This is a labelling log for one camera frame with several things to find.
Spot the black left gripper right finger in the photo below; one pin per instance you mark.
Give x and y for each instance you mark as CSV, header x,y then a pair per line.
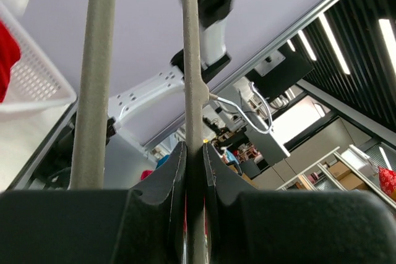
x,y
248,225

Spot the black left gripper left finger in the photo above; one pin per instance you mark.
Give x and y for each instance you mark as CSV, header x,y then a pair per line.
x,y
143,224

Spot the silver hanger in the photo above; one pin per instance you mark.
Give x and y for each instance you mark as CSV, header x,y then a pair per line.
x,y
88,156

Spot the red t shirt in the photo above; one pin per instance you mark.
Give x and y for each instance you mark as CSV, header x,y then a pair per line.
x,y
9,55

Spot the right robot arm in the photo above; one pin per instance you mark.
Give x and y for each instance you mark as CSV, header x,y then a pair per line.
x,y
202,57

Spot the white plastic basket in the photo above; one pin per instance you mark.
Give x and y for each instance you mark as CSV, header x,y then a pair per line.
x,y
36,84

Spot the aluminium rail frame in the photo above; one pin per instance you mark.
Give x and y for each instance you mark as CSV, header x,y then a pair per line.
x,y
48,127

